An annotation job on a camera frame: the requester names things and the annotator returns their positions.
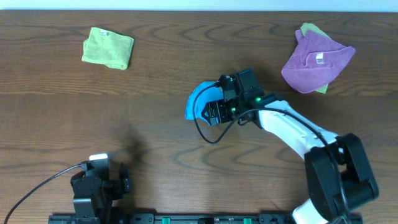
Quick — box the blue microfiber cloth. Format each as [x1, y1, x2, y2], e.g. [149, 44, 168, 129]
[185, 82, 223, 125]

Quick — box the black right camera cable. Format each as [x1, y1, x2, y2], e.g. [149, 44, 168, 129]
[192, 81, 352, 224]

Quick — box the black left camera cable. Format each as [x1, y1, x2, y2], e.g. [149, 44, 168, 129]
[2, 163, 88, 224]

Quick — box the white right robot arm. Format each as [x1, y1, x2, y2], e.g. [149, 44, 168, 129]
[200, 94, 379, 223]

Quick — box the black camera cable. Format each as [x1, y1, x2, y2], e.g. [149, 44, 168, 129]
[2, 163, 88, 224]
[192, 81, 352, 224]

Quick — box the green cloth under purple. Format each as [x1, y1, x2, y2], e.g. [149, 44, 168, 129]
[300, 22, 330, 94]

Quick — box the folded green cloth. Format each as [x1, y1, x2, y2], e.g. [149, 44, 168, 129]
[81, 27, 134, 70]

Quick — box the purple microfiber cloth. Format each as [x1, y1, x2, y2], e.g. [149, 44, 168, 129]
[281, 30, 356, 93]

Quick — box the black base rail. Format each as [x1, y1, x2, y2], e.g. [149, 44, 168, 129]
[47, 213, 296, 224]

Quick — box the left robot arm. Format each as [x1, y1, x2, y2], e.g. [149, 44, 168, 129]
[70, 159, 131, 224]

